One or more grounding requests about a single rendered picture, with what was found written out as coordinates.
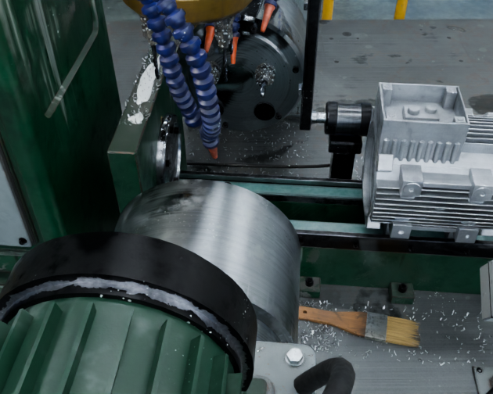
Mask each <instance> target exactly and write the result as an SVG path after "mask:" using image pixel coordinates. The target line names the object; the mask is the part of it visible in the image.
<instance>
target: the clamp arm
mask: <svg viewBox="0 0 493 394"><path fill-rule="evenodd" d="M321 3H322V0H304V10H307V11H308V12H307V23H306V35H305V47H304V69H303V81H302V84H299V88H298V95H301V104H300V130H304V131H309V130H311V123H313V124H316V122H312V121H316V117H312V114H313V116H316V114H317V113H312V112H316V111H312V105H313V95H314V86H315V68H316V59H317V49H318V31H319V21H320V12H321Z"/></svg>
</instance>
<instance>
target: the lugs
mask: <svg viewBox="0 0 493 394"><path fill-rule="evenodd" d="M374 111H375V107H373V109H372V116H371V120H372V119H373V116H374ZM483 116H493V113H485V114H484V115H483ZM393 160H394V156H393V155H391V154H379V155H377V156H376V171H377V172H391V171H392V170H393ZM365 228H373V229H380V223H374V222H370V218H369V216H365ZM478 235H480V236H492V237H493V230H482V229H479V232H478Z"/></svg>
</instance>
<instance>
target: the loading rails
mask: <svg viewBox="0 0 493 394"><path fill-rule="evenodd" d="M190 179H200V180H211V181H220V182H230V183H231V184H233V185H236V186H239V187H241V188H245V189H247V190H249V191H252V192H254V193H256V194H258V195H260V196H261V197H263V198H265V199H267V200H268V201H269V202H271V203H272V204H273V205H275V206H276V207H277V208H278V209H280V210H281V211H282V212H283V213H284V214H285V215H286V217H287V218H288V219H289V220H290V222H291V224H292V225H293V227H294V228H295V230H296V233H297V235H298V238H299V241H300V294H299V297H305V298H317V299H318V298H320V294H321V284H324V285H347V286H359V287H371V288H388V290H389V298H390V303H398V304H409V305H412V304H413V302H414V299H415V296H414V290H419V291H431V292H454V293H466V294H478V295H481V293H480V268H481V267H482V266H483V265H485V264H486V263H488V261H492V260H493V237H492V236H480V235H478V236H477V238H476V241H475V243H465V242H455V239H454V238H446V237H445V233H444V232H442V231H419V230H411V234H410V236H409V239H406V238H390V235H385V234H384V229H383V223H380V229H373V228H365V219H364V218H365V217H364V210H363V200H362V181H363V180H351V179H336V178H321V177H293V176H279V175H263V174H235V173H221V172H206V171H191V170H181V172H180V178H179V180H190Z"/></svg>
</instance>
